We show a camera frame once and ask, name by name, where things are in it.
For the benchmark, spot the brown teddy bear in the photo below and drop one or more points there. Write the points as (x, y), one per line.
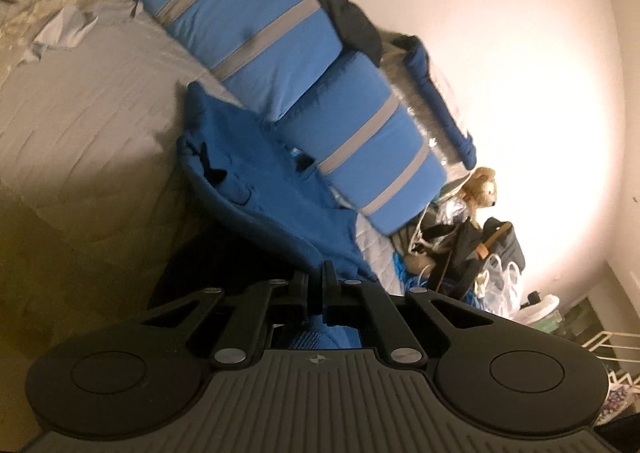
(479, 188)

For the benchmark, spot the light blue cloth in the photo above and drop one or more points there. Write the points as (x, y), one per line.
(65, 30)

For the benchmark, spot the dark garment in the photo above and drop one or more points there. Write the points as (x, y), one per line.
(345, 8)

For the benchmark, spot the beige plush toy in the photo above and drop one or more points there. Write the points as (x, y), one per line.
(417, 263)

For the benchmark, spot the blue sweatshirt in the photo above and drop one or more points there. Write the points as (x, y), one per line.
(260, 183)

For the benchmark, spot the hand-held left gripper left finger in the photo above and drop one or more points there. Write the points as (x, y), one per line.
(302, 290)

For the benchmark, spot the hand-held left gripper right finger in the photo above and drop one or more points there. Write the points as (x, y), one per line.
(330, 283)

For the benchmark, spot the clear blue-trimmed storage bag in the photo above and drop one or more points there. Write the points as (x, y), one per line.
(440, 108)

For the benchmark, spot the black bag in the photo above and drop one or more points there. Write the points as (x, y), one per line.
(480, 243)

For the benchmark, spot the white plastic bag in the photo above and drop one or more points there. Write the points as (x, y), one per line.
(497, 285)

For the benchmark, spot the blue grey-striped pillow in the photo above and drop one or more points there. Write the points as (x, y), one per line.
(240, 8)
(360, 143)

